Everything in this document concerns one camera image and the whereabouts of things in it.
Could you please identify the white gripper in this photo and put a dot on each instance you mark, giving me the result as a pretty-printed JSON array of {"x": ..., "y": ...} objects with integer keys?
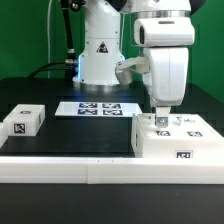
[{"x": 164, "y": 42}]

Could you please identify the white cabinet door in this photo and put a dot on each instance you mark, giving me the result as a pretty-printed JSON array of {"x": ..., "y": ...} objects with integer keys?
[
  {"x": 192, "y": 125},
  {"x": 145, "y": 123}
]

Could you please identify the white cabinet body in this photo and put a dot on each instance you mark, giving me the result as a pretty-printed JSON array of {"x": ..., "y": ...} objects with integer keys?
[{"x": 175, "y": 146}]

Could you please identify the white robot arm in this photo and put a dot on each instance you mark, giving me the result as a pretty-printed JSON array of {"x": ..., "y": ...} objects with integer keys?
[{"x": 122, "y": 37}]

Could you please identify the white cabinet top block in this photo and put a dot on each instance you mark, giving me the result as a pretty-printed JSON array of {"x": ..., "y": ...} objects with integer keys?
[{"x": 25, "y": 120}]

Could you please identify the white marker base sheet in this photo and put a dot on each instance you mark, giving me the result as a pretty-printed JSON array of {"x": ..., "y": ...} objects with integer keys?
[{"x": 97, "y": 109}]

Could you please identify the white U-shaped fence frame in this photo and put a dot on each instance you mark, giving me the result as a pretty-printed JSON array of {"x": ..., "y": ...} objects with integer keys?
[{"x": 110, "y": 170}]

